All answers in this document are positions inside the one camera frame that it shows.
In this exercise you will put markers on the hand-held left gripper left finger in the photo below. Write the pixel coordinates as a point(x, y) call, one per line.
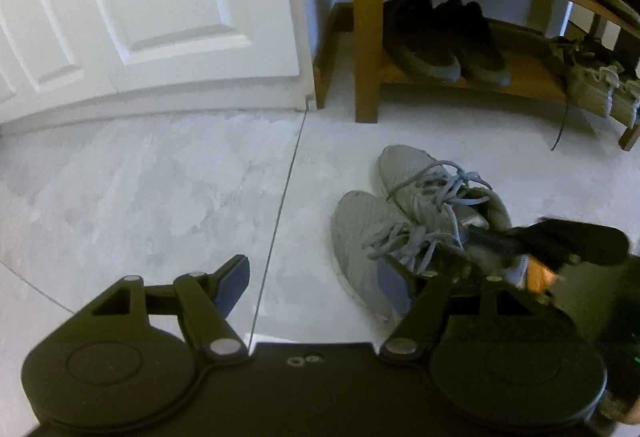
point(235, 283)

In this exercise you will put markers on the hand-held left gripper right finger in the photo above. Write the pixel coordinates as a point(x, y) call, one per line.
point(392, 284)

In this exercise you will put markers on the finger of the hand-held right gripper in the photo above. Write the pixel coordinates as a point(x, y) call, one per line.
point(492, 238)
point(452, 262)

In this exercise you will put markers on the grey mesh sneaker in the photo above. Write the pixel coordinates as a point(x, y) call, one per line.
point(360, 237)
point(410, 172)

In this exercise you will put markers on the wooden shoe rack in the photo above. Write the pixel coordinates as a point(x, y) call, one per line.
point(366, 42)

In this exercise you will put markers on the olive lace-up shoe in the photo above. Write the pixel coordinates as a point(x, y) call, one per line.
point(590, 82)
point(631, 102)

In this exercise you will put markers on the black slip-on shoe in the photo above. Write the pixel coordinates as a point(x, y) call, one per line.
point(415, 42)
point(480, 47)

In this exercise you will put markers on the wooden baseboard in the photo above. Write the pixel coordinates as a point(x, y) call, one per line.
point(330, 57)

